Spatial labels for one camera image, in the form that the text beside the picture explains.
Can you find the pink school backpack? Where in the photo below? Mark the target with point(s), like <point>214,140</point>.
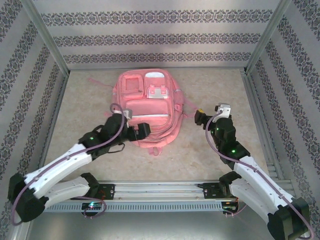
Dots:
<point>150,110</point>

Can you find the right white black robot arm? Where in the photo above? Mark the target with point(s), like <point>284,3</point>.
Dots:
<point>260,192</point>

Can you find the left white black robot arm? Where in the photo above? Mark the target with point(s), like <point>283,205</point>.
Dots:
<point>65,187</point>

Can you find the grey metal panel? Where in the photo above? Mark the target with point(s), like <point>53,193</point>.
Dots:
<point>160,227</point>

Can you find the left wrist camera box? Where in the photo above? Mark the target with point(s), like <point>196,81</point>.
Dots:
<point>128,113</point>

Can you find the aluminium side rail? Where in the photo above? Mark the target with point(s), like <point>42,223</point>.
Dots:
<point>51,125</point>
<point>261,125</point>

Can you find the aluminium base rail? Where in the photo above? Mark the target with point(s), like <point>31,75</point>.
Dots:
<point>160,190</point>

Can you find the aluminium frame post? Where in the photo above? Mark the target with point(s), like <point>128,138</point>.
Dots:
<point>266,37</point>
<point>52,47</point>

